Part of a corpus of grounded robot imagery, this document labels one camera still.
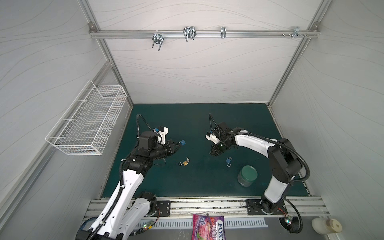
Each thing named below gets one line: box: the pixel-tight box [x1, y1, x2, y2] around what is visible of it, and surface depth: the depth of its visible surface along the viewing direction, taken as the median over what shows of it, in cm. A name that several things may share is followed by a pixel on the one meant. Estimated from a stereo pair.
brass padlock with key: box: [178, 156, 190, 166], surface depth 91 cm
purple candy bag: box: [191, 213, 226, 240], surface depth 68 cm
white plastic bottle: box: [311, 217, 343, 235], surface depth 64 cm
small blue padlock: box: [225, 156, 233, 167], surface depth 92 cm
